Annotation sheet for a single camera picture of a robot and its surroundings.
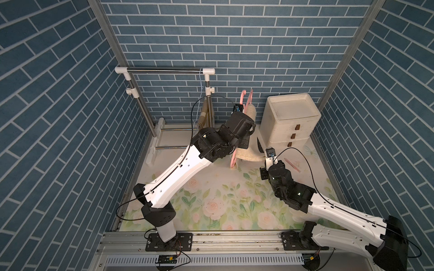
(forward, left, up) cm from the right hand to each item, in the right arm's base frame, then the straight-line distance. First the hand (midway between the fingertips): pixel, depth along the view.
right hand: (267, 158), depth 76 cm
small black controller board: (-39, +42, -25) cm, 62 cm away
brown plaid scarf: (+19, +31, +5) cm, 36 cm away
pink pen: (+12, -20, -22) cm, 32 cm away
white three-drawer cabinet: (+24, -12, +3) cm, 27 cm away
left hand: (0, +10, +16) cm, 19 cm away
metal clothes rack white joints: (+27, +67, -17) cm, 74 cm away
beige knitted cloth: (-3, +8, +7) cm, 11 cm away
